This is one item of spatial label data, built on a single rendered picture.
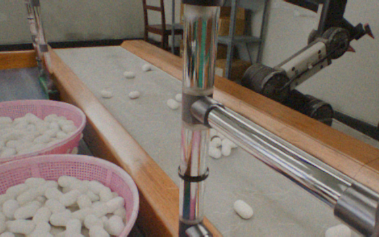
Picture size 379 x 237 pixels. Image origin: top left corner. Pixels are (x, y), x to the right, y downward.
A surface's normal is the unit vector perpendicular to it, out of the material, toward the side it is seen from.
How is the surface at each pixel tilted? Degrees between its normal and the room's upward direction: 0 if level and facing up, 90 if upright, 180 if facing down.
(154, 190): 0
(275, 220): 0
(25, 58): 90
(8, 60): 90
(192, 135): 90
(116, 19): 90
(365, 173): 45
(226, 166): 0
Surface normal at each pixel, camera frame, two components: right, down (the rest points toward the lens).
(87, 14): 0.59, 0.42
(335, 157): -0.54, -0.47
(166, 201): 0.07, -0.88
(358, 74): -0.80, 0.25
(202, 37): 0.12, 0.48
